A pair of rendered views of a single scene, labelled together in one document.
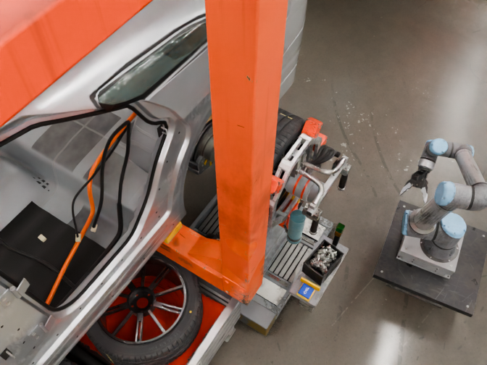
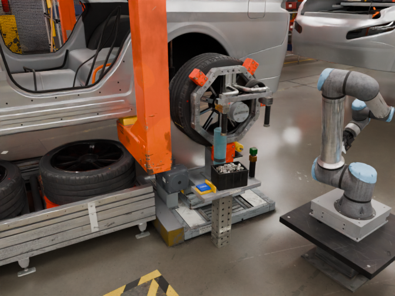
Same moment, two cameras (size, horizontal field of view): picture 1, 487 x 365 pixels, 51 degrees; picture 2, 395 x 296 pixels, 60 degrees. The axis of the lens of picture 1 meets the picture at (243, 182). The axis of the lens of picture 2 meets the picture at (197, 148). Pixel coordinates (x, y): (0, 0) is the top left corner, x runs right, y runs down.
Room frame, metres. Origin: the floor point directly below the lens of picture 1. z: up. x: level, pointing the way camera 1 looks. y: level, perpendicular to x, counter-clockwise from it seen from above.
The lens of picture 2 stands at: (-0.46, -1.24, 1.55)
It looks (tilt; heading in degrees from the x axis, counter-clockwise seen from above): 24 degrees down; 30
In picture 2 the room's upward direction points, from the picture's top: straight up
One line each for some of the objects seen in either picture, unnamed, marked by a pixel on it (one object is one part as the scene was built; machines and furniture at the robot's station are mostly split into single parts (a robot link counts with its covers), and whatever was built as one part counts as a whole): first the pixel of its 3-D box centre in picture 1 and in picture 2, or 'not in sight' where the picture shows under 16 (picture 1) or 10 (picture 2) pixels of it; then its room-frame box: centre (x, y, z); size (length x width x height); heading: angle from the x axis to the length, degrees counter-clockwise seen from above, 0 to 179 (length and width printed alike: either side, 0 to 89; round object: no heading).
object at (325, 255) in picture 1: (322, 261); (228, 174); (1.31, -0.46, 0.52); 0.20 x 0.14 x 0.13; 139
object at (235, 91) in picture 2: (306, 183); (225, 86); (1.49, -0.32, 1.03); 0.19 x 0.18 x 0.11; 58
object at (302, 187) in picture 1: (303, 185); (232, 108); (1.60, -0.33, 0.85); 0.21 x 0.14 x 0.14; 58
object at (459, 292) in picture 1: (426, 263); (347, 242); (1.48, -1.20, 0.15); 0.60 x 0.60 x 0.30; 65
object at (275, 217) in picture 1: (292, 179); (227, 106); (1.64, -0.27, 0.85); 0.54 x 0.07 x 0.54; 148
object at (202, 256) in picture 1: (190, 242); (137, 127); (1.32, 0.28, 0.69); 0.52 x 0.17 x 0.35; 58
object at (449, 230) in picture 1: (448, 229); (358, 180); (1.48, -1.19, 0.59); 0.17 x 0.15 x 0.18; 78
